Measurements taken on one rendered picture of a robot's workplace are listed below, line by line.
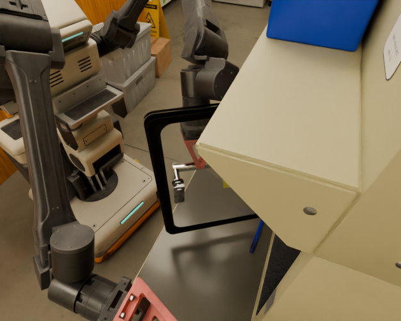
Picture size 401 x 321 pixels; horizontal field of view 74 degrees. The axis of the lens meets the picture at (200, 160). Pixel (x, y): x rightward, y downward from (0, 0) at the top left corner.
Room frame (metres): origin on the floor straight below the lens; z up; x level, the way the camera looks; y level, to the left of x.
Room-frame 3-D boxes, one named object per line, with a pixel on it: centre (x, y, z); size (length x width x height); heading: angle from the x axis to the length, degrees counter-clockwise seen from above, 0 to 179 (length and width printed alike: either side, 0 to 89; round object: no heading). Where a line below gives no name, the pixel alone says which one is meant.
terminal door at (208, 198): (0.36, -0.06, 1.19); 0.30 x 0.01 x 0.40; 101
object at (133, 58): (2.41, 0.76, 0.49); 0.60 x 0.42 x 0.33; 158
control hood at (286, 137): (0.26, -0.11, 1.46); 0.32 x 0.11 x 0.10; 158
